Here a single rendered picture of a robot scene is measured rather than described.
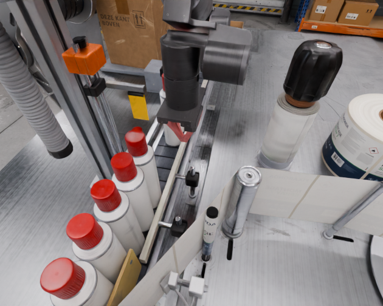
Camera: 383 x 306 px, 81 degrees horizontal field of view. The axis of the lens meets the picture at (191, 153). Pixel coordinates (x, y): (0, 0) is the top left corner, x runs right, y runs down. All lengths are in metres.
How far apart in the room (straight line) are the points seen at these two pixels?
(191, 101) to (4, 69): 0.24
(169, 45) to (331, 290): 0.49
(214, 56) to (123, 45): 0.78
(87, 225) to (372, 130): 0.55
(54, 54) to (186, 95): 0.21
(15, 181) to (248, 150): 0.64
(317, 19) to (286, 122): 3.79
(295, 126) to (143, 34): 0.71
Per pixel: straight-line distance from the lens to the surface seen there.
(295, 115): 0.49
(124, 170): 0.34
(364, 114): 0.63
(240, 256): 0.49
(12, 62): 0.32
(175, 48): 0.33
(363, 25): 4.38
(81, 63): 0.38
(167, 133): 0.60
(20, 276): 0.63
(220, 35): 0.33
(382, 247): 0.60
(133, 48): 1.06
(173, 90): 0.36
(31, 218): 0.68
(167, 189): 0.50
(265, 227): 0.52
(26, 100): 0.34
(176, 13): 0.33
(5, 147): 2.39
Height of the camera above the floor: 1.34
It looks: 48 degrees down
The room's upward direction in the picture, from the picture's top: straight up
